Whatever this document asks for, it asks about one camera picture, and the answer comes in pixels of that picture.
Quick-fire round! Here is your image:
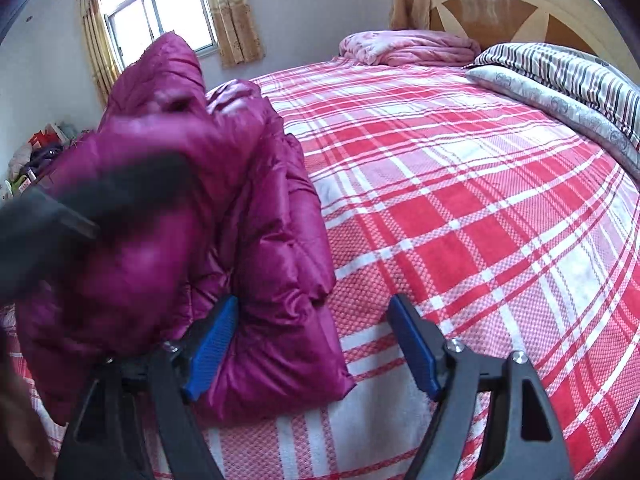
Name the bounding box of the grey patterned pillow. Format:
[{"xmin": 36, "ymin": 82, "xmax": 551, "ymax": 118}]
[{"xmin": 465, "ymin": 64, "xmax": 640, "ymax": 182}]

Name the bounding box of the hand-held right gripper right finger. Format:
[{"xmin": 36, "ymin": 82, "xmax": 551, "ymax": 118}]
[{"xmin": 386, "ymin": 293, "xmax": 574, "ymax": 480}]

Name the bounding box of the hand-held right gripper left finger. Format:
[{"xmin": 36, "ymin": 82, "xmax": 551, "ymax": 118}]
[{"xmin": 54, "ymin": 295, "xmax": 240, "ymax": 480}]

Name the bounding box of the striped pillow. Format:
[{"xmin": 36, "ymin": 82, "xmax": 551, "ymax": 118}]
[{"xmin": 472, "ymin": 42, "xmax": 640, "ymax": 147}]

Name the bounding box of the person's left forearm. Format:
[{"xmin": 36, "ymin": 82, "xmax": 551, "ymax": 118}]
[{"xmin": 0, "ymin": 330, "xmax": 57, "ymax": 480}]

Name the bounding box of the pile of clothes and bags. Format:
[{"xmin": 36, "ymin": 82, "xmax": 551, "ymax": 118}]
[{"xmin": 0, "ymin": 121, "xmax": 97, "ymax": 202}]

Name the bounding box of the pink folded quilt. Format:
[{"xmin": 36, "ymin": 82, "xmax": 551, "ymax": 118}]
[{"xmin": 338, "ymin": 30, "xmax": 482, "ymax": 67}]

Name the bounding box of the magenta down jacket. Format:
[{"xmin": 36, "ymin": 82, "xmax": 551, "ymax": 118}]
[{"xmin": 15, "ymin": 32, "xmax": 357, "ymax": 427}]

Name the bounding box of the red plaid bed sheet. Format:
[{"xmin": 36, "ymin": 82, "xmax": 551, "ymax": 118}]
[{"xmin": 0, "ymin": 57, "xmax": 640, "ymax": 480}]

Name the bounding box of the window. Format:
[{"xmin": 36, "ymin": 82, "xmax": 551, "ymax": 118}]
[{"xmin": 99, "ymin": 0, "xmax": 219, "ymax": 70}]

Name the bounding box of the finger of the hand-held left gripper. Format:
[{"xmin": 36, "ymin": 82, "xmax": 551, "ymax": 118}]
[{"xmin": 55, "ymin": 152, "xmax": 196, "ymax": 241}]

